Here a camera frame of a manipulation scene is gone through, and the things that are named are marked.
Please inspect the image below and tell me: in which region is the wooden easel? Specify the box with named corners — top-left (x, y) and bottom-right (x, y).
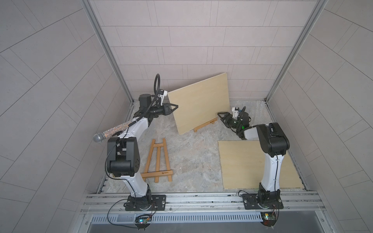
top-left (193, 117), bottom-right (218, 133)
top-left (141, 138), bottom-right (173, 183)

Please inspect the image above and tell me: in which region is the plywood board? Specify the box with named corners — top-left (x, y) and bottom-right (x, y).
top-left (168, 73), bottom-right (230, 135)
top-left (218, 140), bottom-right (304, 189)

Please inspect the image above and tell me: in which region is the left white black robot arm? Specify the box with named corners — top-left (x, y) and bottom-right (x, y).
top-left (105, 90), bottom-right (178, 211)

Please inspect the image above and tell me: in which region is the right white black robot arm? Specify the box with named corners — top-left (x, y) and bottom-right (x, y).
top-left (217, 108), bottom-right (290, 210)

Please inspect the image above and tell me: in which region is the glitter microphone on stand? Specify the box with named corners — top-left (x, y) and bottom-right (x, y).
top-left (93, 121), bottom-right (136, 143)

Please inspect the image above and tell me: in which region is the right green circuit board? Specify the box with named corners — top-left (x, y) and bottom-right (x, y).
top-left (260, 212), bottom-right (277, 227)

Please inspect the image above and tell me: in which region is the green circuit board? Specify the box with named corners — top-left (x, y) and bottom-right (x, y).
top-left (135, 214), bottom-right (151, 230)
top-left (260, 212), bottom-right (277, 227)

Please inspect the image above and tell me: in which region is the left green circuit board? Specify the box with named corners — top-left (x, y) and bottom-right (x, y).
top-left (135, 214), bottom-right (151, 230)

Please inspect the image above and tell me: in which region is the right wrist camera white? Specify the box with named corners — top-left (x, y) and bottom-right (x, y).
top-left (232, 107), bottom-right (240, 118)

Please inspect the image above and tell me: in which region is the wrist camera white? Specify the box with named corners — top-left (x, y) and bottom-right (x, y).
top-left (232, 107), bottom-right (240, 118)
top-left (157, 89), bottom-right (168, 102)

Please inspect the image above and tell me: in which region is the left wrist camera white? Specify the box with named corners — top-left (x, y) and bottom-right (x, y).
top-left (157, 89), bottom-right (168, 102)

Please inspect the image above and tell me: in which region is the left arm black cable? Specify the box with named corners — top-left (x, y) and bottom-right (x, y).
top-left (104, 73), bottom-right (161, 204)

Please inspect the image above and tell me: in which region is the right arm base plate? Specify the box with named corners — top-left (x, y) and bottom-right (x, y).
top-left (241, 194), bottom-right (284, 210)

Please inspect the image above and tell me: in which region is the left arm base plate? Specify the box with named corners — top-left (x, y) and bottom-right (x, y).
top-left (123, 195), bottom-right (167, 211)

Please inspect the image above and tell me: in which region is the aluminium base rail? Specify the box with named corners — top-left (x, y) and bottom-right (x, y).
top-left (72, 191), bottom-right (333, 233)

